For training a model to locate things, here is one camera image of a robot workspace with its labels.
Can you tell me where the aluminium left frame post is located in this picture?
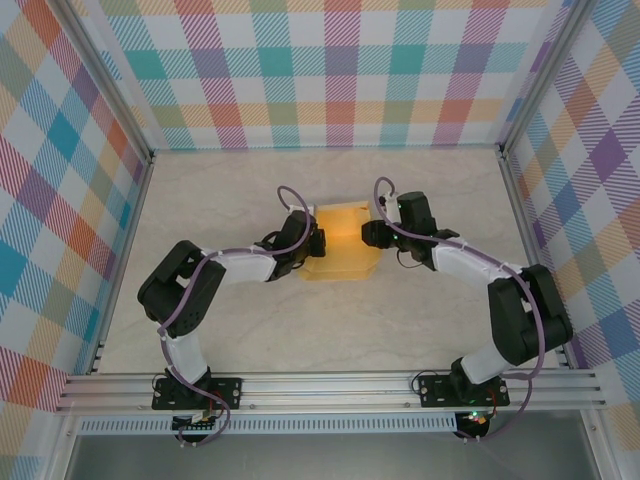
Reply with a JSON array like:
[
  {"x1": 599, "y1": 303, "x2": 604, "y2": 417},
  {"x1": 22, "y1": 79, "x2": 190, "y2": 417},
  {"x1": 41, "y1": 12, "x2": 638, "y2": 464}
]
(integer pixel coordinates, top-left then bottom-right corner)
[{"x1": 52, "y1": 0, "x2": 155, "y2": 164}]

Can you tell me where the slotted grey cable duct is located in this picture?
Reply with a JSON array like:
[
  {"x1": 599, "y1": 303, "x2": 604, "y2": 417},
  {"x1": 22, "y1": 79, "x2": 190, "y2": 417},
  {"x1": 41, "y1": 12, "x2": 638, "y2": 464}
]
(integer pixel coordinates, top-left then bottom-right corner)
[{"x1": 77, "y1": 417, "x2": 459, "y2": 435}]

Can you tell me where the aluminium right side rail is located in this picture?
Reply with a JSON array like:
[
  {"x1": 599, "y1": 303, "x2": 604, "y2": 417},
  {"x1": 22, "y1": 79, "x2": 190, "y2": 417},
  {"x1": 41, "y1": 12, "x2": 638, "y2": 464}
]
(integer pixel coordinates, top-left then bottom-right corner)
[{"x1": 498, "y1": 147, "x2": 574, "y2": 371}]

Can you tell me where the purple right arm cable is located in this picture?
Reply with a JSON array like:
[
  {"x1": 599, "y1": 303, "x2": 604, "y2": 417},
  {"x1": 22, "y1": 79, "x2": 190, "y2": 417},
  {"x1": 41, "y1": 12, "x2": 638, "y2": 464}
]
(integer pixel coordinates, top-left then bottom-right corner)
[{"x1": 373, "y1": 176, "x2": 546, "y2": 444}]

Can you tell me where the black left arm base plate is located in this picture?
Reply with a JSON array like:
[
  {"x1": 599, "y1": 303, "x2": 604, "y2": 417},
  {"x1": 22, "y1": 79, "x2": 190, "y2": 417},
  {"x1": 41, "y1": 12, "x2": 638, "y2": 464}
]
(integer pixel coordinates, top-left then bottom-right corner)
[{"x1": 151, "y1": 377, "x2": 244, "y2": 412}]

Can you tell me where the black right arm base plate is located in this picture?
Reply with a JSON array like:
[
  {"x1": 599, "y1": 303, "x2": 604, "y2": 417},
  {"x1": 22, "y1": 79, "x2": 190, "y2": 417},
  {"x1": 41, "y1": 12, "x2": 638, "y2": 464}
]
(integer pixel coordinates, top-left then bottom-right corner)
[{"x1": 417, "y1": 374, "x2": 510, "y2": 409}]

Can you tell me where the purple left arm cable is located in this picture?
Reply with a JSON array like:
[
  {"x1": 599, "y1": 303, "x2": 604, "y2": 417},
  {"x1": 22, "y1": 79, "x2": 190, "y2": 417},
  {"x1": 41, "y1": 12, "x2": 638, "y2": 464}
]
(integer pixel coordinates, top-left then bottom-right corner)
[{"x1": 157, "y1": 185, "x2": 315, "y2": 448}]

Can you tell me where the yellow paper box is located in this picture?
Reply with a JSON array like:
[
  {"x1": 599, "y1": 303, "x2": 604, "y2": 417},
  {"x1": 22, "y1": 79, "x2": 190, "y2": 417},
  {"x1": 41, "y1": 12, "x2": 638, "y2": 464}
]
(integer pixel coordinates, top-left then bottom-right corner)
[{"x1": 298, "y1": 199, "x2": 385, "y2": 283}]

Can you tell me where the grey metal panel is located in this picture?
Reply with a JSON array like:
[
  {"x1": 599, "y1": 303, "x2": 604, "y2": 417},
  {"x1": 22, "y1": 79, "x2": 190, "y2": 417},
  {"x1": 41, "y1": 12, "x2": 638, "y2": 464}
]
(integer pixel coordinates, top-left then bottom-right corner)
[{"x1": 64, "y1": 433, "x2": 601, "y2": 480}]

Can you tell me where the aluminium frame post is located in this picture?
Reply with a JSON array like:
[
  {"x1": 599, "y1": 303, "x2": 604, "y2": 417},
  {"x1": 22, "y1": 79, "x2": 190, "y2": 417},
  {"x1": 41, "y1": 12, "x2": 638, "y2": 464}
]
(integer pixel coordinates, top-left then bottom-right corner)
[
  {"x1": 498, "y1": 0, "x2": 601, "y2": 157},
  {"x1": 52, "y1": 0, "x2": 155, "y2": 164}
]

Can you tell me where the aluminium mounting rail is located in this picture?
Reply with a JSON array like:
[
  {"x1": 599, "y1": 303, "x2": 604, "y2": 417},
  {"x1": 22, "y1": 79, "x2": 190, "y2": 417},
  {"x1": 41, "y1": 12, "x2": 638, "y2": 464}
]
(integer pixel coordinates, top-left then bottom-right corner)
[{"x1": 54, "y1": 368, "x2": 609, "y2": 415}]

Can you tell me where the aluminium right frame post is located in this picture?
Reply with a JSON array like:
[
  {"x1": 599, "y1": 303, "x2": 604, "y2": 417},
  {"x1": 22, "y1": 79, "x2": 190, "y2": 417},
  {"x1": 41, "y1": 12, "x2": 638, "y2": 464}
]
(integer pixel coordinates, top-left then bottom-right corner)
[{"x1": 498, "y1": 0, "x2": 601, "y2": 157}]

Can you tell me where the aluminium left side rail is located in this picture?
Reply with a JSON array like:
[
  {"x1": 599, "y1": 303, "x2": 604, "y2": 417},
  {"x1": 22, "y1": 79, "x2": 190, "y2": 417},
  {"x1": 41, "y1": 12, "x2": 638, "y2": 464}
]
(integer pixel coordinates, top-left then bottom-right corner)
[{"x1": 88, "y1": 152, "x2": 157, "y2": 376}]

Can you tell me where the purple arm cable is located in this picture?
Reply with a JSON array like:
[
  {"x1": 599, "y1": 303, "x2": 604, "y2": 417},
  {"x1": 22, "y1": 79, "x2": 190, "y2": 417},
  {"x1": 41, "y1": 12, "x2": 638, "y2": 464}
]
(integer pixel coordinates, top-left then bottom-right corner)
[
  {"x1": 373, "y1": 176, "x2": 546, "y2": 444},
  {"x1": 157, "y1": 185, "x2": 315, "y2": 448}
]

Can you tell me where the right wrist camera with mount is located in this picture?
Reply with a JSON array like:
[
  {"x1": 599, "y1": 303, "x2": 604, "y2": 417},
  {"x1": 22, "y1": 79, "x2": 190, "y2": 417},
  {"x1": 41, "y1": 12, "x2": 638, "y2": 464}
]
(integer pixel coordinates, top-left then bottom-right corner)
[{"x1": 376, "y1": 191, "x2": 401, "y2": 222}]

